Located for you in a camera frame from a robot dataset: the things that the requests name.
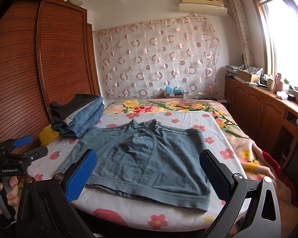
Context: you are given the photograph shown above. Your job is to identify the grey-blue knit pants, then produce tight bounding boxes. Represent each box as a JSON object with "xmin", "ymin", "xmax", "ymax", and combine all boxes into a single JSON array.
[{"xmin": 59, "ymin": 120, "xmax": 211, "ymax": 211}]

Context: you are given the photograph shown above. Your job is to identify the person's left hand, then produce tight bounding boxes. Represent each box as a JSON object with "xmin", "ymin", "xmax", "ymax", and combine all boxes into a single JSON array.
[{"xmin": 0, "ymin": 176, "xmax": 19, "ymax": 214}]

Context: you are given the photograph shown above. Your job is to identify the white floral bed sheet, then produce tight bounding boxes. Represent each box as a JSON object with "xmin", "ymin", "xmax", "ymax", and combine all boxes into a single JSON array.
[{"xmin": 28, "ymin": 112, "xmax": 245, "ymax": 231}]

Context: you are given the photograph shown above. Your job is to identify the yellow plush toy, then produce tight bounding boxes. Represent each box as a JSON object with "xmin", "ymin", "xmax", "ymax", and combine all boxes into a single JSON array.
[{"xmin": 39, "ymin": 124, "xmax": 59, "ymax": 146}]

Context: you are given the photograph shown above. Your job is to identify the pink floral blanket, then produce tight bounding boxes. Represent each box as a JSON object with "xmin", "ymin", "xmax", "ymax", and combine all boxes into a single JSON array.
[{"xmin": 104, "ymin": 99, "xmax": 278, "ymax": 180}]

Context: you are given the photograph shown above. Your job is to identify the folded black garment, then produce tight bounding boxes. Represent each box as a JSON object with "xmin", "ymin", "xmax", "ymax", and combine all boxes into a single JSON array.
[{"xmin": 49, "ymin": 93, "xmax": 103, "ymax": 120}]

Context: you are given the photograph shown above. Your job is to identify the folded blue denim jeans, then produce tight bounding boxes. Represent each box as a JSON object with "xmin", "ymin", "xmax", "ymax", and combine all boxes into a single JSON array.
[{"xmin": 51, "ymin": 101, "xmax": 104, "ymax": 138}]

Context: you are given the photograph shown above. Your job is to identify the wooden sideboard cabinet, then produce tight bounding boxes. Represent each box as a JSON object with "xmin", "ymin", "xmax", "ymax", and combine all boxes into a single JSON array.
[{"xmin": 224, "ymin": 77, "xmax": 298, "ymax": 168}]

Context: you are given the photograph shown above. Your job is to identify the wooden chair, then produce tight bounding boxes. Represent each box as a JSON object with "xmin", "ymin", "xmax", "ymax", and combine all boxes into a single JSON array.
[{"xmin": 279, "ymin": 114, "xmax": 298, "ymax": 170}]

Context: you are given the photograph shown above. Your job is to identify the brown wooden wardrobe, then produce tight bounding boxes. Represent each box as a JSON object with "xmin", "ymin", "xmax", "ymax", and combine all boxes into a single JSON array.
[{"xmin": 0, "ymin": 0, "xmax": 100, "ymax": 143}]

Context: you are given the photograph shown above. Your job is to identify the blue item on headboard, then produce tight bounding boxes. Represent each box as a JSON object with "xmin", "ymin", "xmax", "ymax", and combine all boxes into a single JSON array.
[{"xmin": 164, "ymin": 85, "xmax": 184, "ymax": 99}]

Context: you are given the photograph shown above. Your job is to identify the cardboard box on cabinet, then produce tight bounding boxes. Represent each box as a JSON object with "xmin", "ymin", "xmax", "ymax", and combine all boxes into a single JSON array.
[{"xmin": 237, "ymin": 70, "xmax": 260, "ymax": 83}]

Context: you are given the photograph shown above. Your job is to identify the white cup on cabinet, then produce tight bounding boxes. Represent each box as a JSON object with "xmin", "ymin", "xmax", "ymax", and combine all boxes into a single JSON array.
[{"xmin": 267, "ymin": 79, "xmax": 275, "ymax": 91}]

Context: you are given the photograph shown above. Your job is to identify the pink figurine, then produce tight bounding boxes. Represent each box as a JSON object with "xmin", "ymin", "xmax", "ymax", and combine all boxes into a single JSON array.
[{"xmin": 274, "ymin": 73, "xmax": 283, "ymax": 93}]

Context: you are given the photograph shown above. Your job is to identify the pink circle pattern curtain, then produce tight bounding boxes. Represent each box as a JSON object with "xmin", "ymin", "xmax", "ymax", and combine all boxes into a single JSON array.
[{"xmin": 96, "ymin": 17, "xmax": 220, "ymax": 98}]

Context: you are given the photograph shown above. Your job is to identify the beige side window curtain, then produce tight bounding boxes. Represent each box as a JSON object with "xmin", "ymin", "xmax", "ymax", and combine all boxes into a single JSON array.
[{"xmin": 228, "ymin": 0, "xmax": 253, "ymax": 67}]

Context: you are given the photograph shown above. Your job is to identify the white wall air conditioner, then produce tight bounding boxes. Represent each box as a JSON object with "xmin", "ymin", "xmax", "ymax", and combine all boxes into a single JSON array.
[{"xmin": 179, "ymin": 0, "xmax": 228, "ymax": 17}]

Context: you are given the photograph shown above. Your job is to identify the window with wooden frame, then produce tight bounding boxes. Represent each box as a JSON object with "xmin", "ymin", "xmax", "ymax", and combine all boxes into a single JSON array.
[{"xmin": 253, "ymin": 0, "xmax": 298, "ymax": 88}]

